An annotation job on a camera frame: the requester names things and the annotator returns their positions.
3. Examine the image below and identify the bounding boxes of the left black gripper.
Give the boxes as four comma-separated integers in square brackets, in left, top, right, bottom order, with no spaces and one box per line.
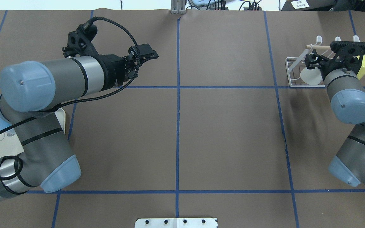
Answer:
[102,44,159,91]

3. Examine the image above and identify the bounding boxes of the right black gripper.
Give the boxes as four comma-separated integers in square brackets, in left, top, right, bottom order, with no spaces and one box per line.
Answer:
[305,53,346,76]

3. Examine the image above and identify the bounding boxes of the pale green plastic cup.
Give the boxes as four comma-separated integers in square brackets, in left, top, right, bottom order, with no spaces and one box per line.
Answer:
[300,67,323,86]

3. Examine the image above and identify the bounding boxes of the yellow plastic cup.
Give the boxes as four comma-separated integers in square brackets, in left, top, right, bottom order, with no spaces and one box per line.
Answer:
[356,55,365,80]

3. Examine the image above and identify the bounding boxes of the blue plastic cup front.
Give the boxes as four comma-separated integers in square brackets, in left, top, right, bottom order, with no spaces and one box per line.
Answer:
[0,117,12,131]

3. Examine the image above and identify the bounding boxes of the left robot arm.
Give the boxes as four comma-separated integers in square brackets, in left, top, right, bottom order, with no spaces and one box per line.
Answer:
[0,41,158,202]

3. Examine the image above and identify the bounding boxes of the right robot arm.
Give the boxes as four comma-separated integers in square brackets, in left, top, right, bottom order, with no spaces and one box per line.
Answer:
[305,52,365,187]

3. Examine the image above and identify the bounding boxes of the white wire cup rack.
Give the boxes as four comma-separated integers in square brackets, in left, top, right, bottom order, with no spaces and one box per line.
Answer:
[285,34,360,87]

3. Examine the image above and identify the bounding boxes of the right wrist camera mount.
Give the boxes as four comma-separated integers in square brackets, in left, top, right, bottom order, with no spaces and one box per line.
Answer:
[330,41,365,74]

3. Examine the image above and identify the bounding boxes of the aluminium frame post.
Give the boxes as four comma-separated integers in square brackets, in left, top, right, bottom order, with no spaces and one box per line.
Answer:
[170,0,187,15]

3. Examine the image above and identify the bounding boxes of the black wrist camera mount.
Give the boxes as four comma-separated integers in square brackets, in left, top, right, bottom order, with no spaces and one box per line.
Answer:
[62,23,99,58]

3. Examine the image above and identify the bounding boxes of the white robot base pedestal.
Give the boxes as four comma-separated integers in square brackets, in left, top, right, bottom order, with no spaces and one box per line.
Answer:
[134,218,218,228]

